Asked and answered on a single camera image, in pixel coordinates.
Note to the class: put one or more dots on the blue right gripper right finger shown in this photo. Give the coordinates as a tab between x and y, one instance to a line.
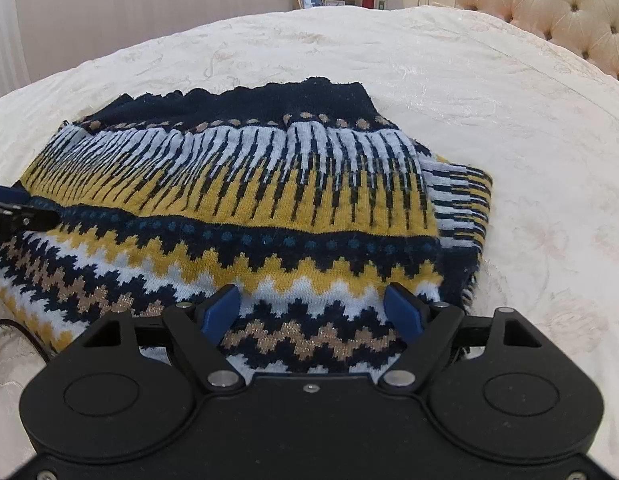
409	315

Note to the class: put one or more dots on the white bed cover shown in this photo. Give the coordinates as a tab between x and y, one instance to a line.
541	121

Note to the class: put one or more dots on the navy yellow patterned knit sweater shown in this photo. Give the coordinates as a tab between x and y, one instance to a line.
301	194

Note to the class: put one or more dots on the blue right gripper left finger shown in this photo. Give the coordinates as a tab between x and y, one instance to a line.
216	314

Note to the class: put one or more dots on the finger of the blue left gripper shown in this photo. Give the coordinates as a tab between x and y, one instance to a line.
14	194

